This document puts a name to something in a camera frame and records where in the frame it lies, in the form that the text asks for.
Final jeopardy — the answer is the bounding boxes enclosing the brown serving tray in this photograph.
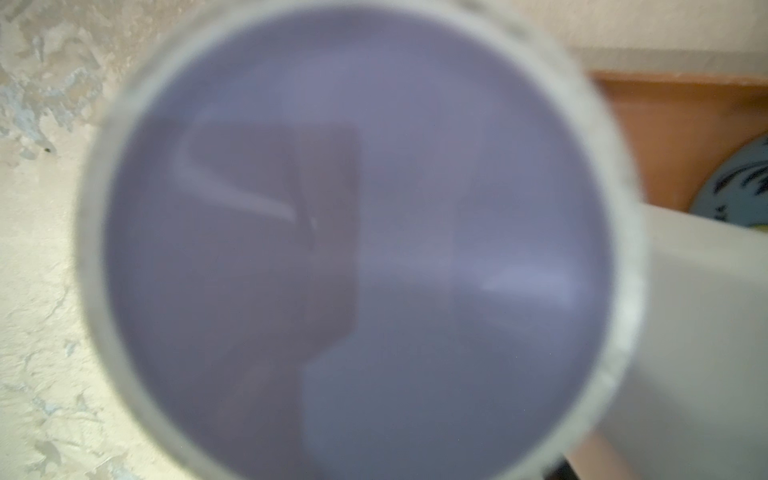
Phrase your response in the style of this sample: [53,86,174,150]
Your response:
[591,71,767,211]

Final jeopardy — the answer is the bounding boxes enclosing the white faceted mug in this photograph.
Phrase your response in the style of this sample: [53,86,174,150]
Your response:
[578,206,767,479]

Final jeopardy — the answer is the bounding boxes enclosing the purple mug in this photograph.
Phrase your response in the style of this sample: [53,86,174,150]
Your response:
[76,1,649,479]

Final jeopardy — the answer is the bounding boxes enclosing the blue patterned mug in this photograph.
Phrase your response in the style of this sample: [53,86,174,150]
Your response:
[688,134,767,232]

